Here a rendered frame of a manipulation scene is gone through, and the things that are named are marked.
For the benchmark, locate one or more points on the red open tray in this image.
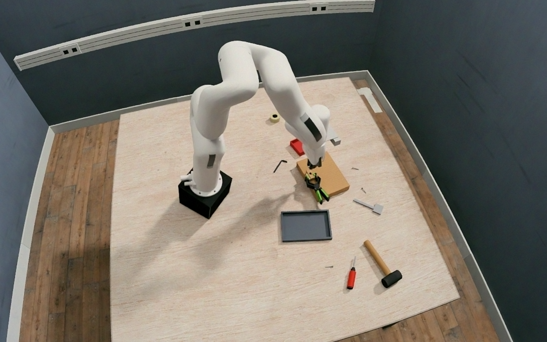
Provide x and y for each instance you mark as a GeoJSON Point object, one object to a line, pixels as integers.
{"type": "Point", "coordinates": [297, 146]}

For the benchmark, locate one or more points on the black-headed mallet with wooden handle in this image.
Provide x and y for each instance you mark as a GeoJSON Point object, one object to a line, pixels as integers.
{"type": "Point", "coordinates": [390, 278]}

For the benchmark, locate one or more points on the light brown wooden bench board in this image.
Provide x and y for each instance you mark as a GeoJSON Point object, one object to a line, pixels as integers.
{"type": "Point", "coordinates": [332, 180]}

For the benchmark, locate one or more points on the black spring clamp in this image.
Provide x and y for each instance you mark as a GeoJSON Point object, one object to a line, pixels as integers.
{"type": "Point", "coordinates": [317, 188]}

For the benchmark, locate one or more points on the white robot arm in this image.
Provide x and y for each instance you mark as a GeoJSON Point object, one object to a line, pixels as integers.
{"type": "Point", "coordinates": [210, 106]}

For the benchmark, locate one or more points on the red-handled screwdriver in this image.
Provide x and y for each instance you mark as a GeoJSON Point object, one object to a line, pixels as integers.
{"type": "Point", "coordinates": [351, 278]}

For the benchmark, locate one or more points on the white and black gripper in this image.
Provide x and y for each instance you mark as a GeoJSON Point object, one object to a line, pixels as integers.
{"type": "Point", "coordinates": [314, 156]}

